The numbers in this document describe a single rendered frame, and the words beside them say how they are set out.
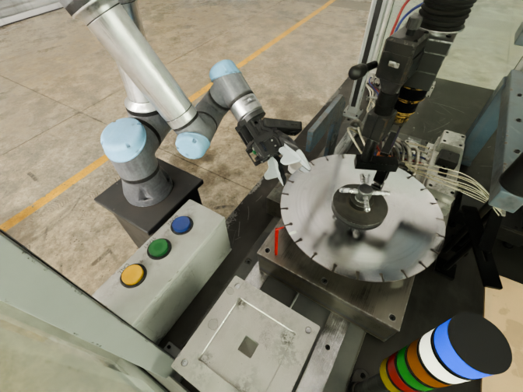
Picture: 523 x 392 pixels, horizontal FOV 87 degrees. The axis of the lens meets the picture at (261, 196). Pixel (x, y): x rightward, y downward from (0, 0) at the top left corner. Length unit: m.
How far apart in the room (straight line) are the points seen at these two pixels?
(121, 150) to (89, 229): 1.28
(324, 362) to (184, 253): 0.36
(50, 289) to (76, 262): 1.62
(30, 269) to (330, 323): 0.56
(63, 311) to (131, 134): 0.56
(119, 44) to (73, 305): 0.47
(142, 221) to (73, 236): 1.18
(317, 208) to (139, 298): 0.39
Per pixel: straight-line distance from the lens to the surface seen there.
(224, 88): 0.74
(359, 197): 0.57
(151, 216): 0.89
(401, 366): 0.39
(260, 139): 0.68
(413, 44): 0.48
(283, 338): 0.52
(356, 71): 0.46
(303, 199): 0.60
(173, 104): 0.66
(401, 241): 0.59
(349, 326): 0.70
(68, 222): 2.14
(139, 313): 0.58
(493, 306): 0.86
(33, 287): 0.29
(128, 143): 0.80
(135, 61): 0.65
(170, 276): 0.59
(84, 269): 1.87
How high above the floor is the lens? 1.41
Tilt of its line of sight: 50 degrees down
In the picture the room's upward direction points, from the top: 2 degrees counter-clockwise
